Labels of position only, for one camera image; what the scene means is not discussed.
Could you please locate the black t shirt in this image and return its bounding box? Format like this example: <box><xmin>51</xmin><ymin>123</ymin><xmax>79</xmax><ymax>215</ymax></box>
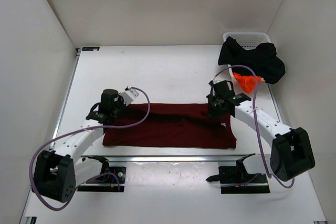
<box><xmin>218</xmin><ymin>37</ymin><xmax>286</xmax><ymax>84</ymax></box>

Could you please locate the dark red t shirt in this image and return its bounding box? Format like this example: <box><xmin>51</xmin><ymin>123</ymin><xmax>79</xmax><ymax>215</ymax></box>
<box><xmin>102</xmin><ymin>103</ymin><xmax>236</xmax><ymax>149</ymax></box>

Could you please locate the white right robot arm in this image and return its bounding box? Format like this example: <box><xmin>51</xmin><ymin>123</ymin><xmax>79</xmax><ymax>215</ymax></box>
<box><xmin>207</xmin><ymin>81</ymin><xmax>316</xmax><ymax>182</ymax></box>

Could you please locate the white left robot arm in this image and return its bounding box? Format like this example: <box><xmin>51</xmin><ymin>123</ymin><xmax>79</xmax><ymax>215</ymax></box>
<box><xmin>29</xmin><ymin>88</ymin><xmax>139</xmax><ymax>203</ymax></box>

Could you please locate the orange t shirt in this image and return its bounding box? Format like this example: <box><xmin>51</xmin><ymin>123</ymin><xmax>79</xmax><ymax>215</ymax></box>
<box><xmin>233</xmin><ymin>72</ymin><xmax>256</xmax><ymax>94</ymax></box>

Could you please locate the dark logo sticker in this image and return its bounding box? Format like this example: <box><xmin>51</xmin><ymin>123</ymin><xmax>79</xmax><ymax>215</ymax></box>
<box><xmin>81</xmin><ymin>47</ymin><xmax>100</xmax><ymax>51</ymax></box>

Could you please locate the white plastic laundry basket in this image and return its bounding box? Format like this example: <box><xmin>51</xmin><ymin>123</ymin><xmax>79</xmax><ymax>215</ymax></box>
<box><xmin>218</xmin><ymin>36</ymin><xmax>276</xmax><ymax>82</ymax></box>

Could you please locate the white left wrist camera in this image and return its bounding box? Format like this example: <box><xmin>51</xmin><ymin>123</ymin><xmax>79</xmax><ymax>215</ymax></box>
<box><xmin>119</xmin><ymin>87</ymin><xmax>139</xmax><ymax>106</ymax></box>

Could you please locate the aluminium front table rail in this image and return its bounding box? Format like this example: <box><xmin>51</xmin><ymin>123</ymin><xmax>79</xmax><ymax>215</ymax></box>
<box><xmin>47</xmin><ymin>153</ymin><xmax>295</xmax><ymax>164</ymax></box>

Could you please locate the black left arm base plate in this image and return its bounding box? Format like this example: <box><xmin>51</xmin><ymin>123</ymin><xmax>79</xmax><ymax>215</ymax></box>
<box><xmin>77</xmin><ymin>155</ymin><xmax>127</xmax><ymax>193</ymax></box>

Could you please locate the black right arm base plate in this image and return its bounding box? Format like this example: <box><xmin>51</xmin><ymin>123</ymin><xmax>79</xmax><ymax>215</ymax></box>
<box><xmin>206</xmin><ymin>154</ymin><xmax>270</xmax><ymax>194</ymax></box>

